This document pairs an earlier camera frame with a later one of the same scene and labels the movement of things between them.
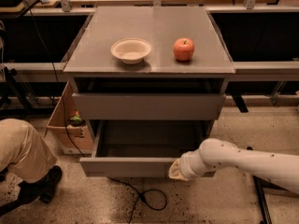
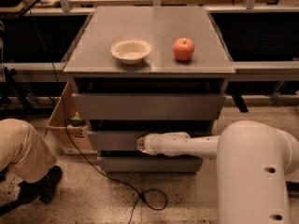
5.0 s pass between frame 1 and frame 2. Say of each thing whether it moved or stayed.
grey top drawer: stayed
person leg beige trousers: stayed
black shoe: stayed
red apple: stayed
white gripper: moved
